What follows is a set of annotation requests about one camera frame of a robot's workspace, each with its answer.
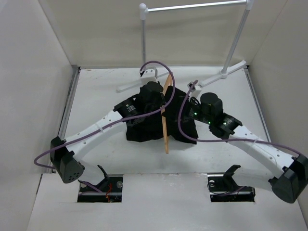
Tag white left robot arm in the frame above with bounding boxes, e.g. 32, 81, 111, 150
50, 81, 165, 192

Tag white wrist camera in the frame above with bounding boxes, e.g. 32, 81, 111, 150
187, 82, 202, 98
141, 68, 158, 86

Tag black trousers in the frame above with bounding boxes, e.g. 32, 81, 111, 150
125, 86, 199, 145

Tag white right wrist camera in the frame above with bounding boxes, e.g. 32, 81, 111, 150
187, 82, 202, 98

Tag white metal clothes rack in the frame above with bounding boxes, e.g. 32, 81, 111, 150
116, 0, 254, 93

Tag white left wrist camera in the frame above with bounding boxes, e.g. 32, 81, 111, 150
141, 68, 158, 86

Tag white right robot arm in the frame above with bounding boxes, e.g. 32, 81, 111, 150
179, 92, 308, 204

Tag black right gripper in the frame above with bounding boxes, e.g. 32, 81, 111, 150
162, 96, 213, 125

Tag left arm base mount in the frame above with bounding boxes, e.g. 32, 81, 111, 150
77, 165, 124, 203

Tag wooden clothes hanger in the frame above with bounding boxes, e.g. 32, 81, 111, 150
160, 73, 175, 154

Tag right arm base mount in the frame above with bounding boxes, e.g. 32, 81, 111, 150
207, 165, 256, 203

